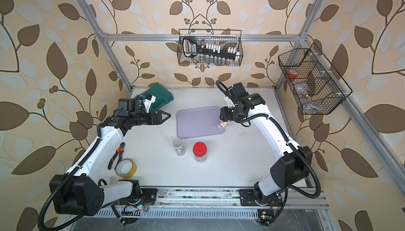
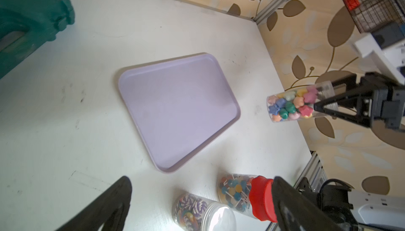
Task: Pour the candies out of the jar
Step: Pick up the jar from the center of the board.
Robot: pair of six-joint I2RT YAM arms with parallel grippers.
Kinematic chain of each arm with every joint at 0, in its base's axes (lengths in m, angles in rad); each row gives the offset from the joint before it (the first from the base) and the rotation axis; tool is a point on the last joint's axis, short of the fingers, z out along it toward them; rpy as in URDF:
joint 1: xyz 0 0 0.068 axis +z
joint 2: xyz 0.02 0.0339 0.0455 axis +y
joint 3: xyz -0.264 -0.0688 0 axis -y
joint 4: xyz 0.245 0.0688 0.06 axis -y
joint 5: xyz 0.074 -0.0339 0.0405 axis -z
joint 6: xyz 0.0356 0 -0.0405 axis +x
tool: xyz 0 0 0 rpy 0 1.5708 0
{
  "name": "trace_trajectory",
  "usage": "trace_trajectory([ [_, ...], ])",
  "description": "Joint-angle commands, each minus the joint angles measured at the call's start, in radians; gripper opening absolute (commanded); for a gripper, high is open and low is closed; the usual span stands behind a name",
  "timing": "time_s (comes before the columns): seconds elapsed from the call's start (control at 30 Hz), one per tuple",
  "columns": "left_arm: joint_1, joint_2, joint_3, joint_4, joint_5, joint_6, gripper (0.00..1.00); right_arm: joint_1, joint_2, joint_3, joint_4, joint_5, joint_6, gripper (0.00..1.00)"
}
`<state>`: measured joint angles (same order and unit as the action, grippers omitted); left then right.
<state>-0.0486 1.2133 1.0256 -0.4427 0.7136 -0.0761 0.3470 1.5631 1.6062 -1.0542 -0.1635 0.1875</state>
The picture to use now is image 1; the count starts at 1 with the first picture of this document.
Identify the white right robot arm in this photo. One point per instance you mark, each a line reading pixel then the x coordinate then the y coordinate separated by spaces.
pixel 293 162

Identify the orange black pliers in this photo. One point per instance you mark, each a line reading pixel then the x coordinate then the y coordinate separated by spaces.
pixel 117 156

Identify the red lidded clear jar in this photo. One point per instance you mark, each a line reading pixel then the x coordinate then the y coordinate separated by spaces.
pixel 200 151

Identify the black wire basket back wall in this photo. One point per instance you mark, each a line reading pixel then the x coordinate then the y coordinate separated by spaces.
pixel 222 35

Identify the black socket set holder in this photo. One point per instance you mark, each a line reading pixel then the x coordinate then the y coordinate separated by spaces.
pixel 197 48

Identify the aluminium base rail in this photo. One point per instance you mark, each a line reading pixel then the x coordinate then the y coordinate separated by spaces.
pixel 218 203

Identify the aluminium frame post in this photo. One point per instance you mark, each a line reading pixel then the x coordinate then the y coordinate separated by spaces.
pixel 301 40

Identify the green plastic block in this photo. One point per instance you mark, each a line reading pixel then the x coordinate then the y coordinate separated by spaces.
pixel 157 97

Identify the black wire basket wall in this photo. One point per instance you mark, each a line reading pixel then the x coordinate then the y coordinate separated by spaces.
pixel 320 87
pixel 222 35

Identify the red lidded jar in basket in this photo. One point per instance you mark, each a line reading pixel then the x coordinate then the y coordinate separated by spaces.
pixel 293 74

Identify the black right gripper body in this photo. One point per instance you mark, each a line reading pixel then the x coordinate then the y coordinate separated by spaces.
pixel 228 113

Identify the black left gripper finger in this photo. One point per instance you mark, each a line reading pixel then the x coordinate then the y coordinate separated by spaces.
pixel 163 115
pixel 162 120

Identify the yellow tape roll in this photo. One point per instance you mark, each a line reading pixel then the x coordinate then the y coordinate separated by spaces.
pixel 126 168

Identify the lilac plastic tray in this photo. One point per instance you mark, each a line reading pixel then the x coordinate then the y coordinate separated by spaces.
pixel 198 122

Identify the black wire basket right wall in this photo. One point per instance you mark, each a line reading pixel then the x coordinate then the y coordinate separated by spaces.
pixel 320 87

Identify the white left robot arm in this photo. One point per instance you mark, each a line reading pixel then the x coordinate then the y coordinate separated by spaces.
pixel 78 192

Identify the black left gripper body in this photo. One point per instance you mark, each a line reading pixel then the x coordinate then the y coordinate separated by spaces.
pixel 143 118

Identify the clear jar of star candies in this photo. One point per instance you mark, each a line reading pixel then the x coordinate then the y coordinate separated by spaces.
pixel 222 124

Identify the open clear jar of candies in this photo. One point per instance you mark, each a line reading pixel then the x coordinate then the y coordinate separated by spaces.
pixel 178 145

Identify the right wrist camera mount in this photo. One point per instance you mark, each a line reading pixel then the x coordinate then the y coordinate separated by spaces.
pixel 235 92

